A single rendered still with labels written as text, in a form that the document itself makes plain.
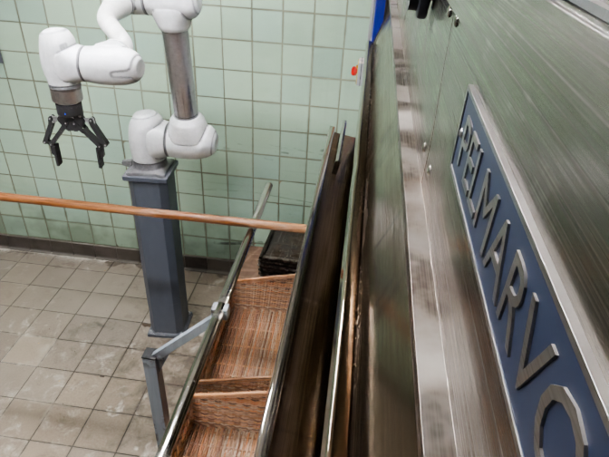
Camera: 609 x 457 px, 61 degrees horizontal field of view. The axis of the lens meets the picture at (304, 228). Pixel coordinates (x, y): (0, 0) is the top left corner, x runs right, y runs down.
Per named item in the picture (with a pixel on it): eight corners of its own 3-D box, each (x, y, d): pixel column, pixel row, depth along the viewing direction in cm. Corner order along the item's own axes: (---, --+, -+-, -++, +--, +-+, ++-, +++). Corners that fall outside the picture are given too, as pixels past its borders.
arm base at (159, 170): (130, 158, 250) (128, 147, 247) (175, 160, 250) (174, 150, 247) (116, 175, 235) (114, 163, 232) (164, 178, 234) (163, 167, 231)
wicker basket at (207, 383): (341, 317, 224) (347, 267, 209) (333, 430, 177) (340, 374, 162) (230, 305, 227) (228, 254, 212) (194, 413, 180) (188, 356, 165)
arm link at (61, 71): (38, 86, 150) (82, 90, 150) (25, 30, 142) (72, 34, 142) (56, 76, 160) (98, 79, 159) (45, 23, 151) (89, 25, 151)
